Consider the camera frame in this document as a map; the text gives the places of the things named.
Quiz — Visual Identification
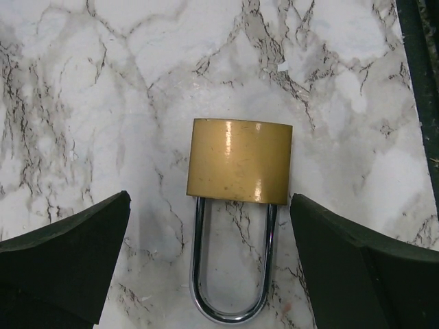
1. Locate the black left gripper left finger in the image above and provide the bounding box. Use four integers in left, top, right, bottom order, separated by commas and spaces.
1, 191, 130, 328

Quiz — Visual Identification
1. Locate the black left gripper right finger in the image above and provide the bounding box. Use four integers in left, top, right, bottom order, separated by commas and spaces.
290, 194, 438, 328

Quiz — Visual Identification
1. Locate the brass padlock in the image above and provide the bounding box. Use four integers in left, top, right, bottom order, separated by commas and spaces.
186, 118, 294, 326

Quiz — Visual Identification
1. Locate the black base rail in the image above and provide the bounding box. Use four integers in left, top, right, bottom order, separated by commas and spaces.
397, 0, 439, 193

